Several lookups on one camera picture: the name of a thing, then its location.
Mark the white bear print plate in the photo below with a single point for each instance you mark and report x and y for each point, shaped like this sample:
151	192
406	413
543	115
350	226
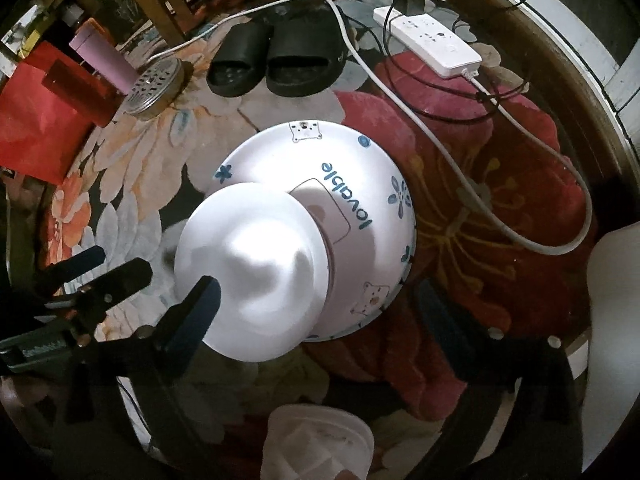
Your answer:
360	185

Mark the perforated metal lid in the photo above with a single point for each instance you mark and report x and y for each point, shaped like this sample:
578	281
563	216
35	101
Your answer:
152	87

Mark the wooden stool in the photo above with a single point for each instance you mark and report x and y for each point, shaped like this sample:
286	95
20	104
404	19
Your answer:
165	5

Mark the white bowl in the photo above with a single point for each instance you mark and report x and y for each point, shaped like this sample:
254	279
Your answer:
250	260

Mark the round floral rug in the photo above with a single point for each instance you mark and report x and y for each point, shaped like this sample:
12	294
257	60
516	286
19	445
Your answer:
500	185

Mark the red thermos bottle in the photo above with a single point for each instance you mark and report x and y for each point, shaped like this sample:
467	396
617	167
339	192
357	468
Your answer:
85	95

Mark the pink thermos bottle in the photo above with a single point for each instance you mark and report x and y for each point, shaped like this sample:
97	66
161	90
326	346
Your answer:
105	60

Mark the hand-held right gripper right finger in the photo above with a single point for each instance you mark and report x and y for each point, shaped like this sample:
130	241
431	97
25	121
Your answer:
445	325

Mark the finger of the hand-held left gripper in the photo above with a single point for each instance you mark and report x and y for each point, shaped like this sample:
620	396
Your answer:
122	277
75	266

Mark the red bag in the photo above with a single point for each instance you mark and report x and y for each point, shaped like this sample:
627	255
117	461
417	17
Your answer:
35	120

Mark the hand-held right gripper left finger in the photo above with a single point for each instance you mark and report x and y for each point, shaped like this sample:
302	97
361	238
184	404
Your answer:
192	322

